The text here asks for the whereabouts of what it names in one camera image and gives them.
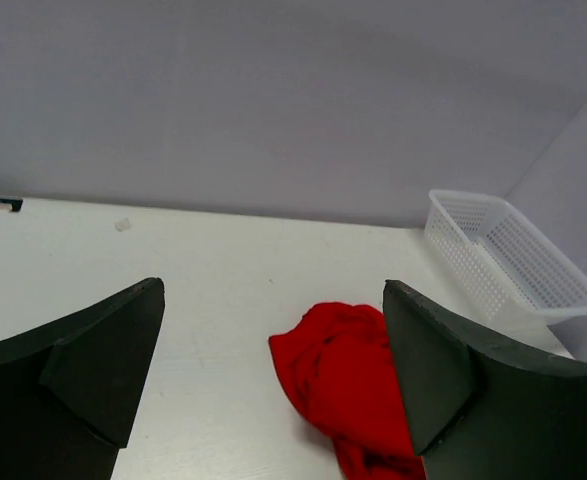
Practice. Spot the white plastic mesh basket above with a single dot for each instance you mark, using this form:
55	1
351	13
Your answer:
512	274

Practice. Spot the red t-shirt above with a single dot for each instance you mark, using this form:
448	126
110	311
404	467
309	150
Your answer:
336	369

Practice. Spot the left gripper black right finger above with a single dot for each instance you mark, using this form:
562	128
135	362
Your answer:
479	404

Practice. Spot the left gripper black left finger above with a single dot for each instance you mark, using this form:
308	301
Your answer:
70	389

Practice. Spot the small tape scrap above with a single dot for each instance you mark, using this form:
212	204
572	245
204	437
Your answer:
123	225

